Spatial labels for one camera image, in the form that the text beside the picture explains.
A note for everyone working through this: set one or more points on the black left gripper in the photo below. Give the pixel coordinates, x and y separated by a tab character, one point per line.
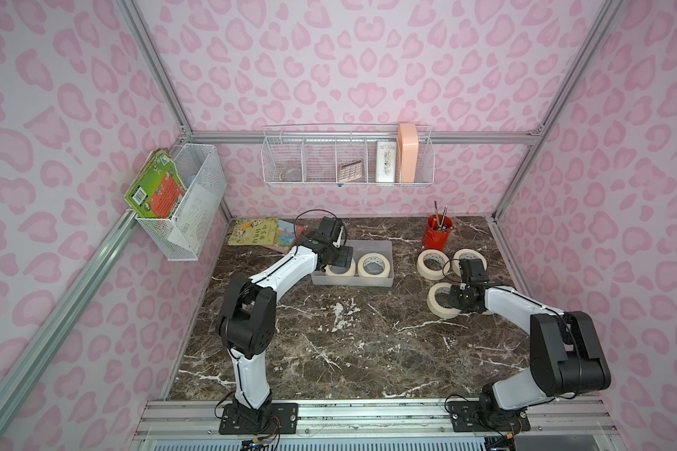
332	248

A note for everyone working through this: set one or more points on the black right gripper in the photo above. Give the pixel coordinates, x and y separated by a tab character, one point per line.
473	280

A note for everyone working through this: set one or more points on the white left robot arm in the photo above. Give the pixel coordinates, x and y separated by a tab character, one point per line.
246	323

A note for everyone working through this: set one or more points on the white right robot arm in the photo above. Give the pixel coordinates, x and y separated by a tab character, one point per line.
566	355

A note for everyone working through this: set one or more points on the translucent plastic storage box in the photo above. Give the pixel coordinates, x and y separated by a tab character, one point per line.
361	247

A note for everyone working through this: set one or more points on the clear tape roll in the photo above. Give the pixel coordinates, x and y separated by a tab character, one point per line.
291	173

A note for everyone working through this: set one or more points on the pink box on shelf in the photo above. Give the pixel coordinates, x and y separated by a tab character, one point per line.
408	144

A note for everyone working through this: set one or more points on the pink children's book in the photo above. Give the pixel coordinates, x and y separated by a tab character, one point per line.
286	235

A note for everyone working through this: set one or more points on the red metal pencil bucket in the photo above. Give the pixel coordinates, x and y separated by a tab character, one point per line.
437	232

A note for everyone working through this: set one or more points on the green children's book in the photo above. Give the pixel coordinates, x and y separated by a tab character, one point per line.
260	232

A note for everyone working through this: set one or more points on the white card on shelf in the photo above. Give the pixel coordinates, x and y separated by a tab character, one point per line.
386	159

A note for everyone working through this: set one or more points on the green red book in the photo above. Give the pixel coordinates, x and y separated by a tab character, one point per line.
158	189

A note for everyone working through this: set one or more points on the white wire wall shelf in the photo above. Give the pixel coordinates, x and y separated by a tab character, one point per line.
321	148

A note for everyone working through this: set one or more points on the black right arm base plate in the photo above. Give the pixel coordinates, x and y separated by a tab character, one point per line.
471	416

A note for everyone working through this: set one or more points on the white wire side basket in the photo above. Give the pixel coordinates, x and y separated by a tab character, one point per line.
182	237

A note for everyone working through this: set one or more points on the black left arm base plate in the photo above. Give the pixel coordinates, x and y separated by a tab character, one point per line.
238	419

